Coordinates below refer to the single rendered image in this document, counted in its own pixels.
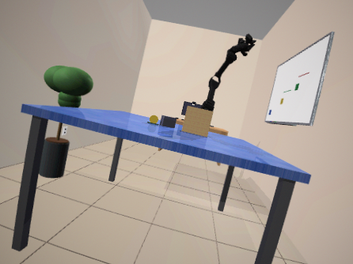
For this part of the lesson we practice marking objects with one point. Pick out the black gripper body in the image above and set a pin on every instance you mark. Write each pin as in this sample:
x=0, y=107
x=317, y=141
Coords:
x=244, y=49

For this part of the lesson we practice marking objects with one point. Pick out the gold coin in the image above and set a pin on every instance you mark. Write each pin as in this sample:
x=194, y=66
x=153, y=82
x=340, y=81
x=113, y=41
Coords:
x=153, y=119

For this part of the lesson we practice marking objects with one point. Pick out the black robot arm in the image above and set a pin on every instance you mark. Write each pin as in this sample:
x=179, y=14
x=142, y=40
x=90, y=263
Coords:
x=208, y=104

